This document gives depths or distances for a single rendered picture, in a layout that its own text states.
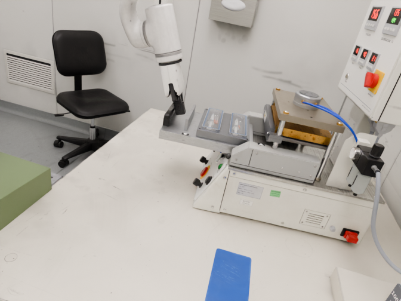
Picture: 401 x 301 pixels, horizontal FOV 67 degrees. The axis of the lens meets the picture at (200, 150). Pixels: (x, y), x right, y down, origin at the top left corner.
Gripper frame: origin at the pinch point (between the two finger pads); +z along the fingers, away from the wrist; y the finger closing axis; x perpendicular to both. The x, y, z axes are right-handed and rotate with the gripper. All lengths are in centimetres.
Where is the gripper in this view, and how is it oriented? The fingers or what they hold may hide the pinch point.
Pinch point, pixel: (179, 108)
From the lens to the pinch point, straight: 102.9
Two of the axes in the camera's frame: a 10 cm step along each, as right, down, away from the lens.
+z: 1.7, 8.9, 4.2
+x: 9.8, -0.9, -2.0
